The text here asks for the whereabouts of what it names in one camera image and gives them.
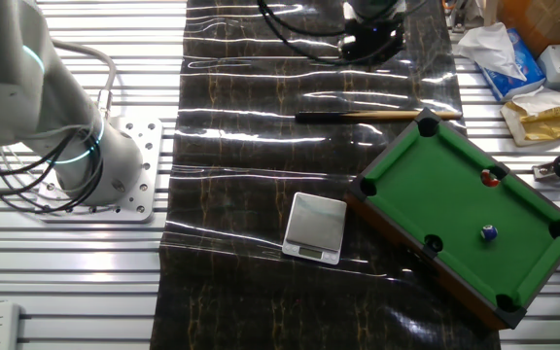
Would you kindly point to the blue striped pool ball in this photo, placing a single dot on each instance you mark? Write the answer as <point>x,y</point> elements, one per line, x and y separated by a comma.
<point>489,233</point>

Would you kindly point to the black marble pattern mat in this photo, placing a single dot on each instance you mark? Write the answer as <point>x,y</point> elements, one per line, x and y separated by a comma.
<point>260,194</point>

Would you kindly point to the mini green pool table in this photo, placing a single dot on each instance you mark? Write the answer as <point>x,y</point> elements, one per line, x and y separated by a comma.
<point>455,219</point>

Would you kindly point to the yellow paper bag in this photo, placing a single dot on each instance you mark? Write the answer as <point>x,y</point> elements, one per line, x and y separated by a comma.
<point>537,121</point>

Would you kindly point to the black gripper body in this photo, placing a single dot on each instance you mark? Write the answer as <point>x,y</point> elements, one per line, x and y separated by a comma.
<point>372,46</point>

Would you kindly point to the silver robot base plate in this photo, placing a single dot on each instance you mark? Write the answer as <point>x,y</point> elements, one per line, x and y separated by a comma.
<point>139,194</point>

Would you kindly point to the brown cardboard box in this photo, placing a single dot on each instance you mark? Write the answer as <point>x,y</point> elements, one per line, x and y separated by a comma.
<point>542,19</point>

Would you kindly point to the red and yellow pool ball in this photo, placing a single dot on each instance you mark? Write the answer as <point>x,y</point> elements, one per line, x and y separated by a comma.
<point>490,178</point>

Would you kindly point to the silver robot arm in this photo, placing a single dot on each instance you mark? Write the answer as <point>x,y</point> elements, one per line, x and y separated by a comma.
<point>27,87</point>

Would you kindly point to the silver digital scale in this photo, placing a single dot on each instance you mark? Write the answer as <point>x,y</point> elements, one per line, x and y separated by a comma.
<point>315,223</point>

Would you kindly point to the wooden pool cue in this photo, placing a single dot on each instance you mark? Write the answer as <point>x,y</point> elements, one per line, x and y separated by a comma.
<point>382,115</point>

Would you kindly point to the blue tissue pack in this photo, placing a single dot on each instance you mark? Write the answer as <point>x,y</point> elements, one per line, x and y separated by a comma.
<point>513,68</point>

